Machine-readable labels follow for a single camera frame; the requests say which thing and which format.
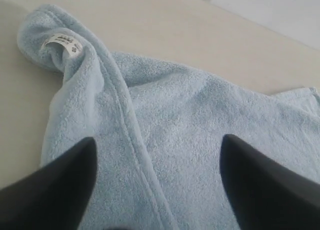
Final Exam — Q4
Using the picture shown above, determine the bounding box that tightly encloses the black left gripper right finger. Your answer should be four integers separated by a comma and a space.
219, 134, 320, 230

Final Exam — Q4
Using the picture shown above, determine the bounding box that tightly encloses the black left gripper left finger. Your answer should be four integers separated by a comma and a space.
0, 137, 97, 230

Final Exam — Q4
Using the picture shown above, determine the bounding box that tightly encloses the light blue terry towel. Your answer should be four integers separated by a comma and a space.
17, 5, 320, 230

